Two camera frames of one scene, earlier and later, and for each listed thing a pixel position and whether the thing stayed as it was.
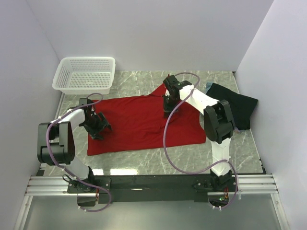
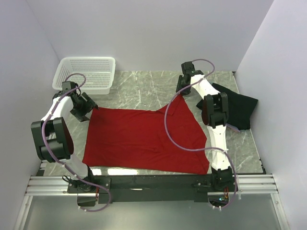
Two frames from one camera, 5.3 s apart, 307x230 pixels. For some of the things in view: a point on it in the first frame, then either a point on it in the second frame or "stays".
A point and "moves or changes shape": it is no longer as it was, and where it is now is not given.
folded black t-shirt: [241, 106] stays
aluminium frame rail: [255, 184] stays
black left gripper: [96, 126] to [85, 106]
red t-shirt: [140, 122] moves or changes shape
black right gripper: [168, 103] to [183, 84]
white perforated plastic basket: [85, 75] stays
